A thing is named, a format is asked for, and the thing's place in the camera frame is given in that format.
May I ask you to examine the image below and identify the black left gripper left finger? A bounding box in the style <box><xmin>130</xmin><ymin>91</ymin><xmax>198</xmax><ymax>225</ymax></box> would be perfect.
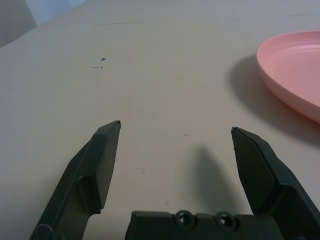
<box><xmin>29</xmin><ymin>120</ymin><xmax>122</xmax><ymax>240</ymax></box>

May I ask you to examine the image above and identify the pink plastic plate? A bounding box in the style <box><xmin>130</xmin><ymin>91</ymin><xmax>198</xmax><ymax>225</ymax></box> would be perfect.
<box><xmin>256</xmin><ymin>30</ymin><xmax>320</xmax><ymax>125</ymax></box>

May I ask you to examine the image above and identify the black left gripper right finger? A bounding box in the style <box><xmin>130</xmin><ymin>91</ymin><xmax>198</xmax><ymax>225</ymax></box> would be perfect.
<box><xmin>231</xmin><ymin>126</ymin><xmax>320</xmax><ymax>240</ymax></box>

